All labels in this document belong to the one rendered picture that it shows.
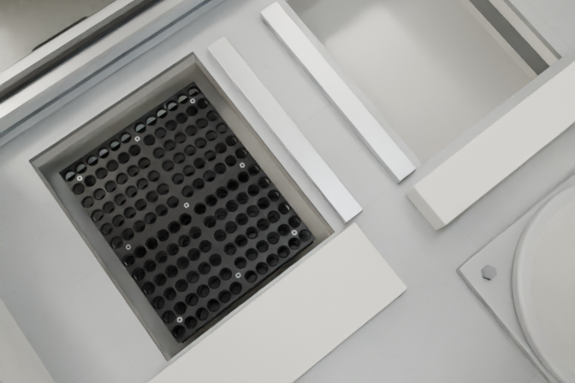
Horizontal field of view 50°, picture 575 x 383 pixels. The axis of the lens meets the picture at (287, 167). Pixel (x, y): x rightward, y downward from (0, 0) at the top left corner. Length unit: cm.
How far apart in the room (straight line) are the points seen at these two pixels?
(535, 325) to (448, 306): 8
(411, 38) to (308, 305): 39
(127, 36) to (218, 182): 18
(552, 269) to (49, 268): 46
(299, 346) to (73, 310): 22
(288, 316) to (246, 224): 12
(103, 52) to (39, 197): 16
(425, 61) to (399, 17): 7
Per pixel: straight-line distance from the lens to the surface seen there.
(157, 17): 64
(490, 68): 84
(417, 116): 79
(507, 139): 64
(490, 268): 63
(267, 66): 66
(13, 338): 61
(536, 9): 76
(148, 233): 67
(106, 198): 68
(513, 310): 64
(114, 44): 64
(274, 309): 59
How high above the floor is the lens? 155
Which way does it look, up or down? 75 degrees down
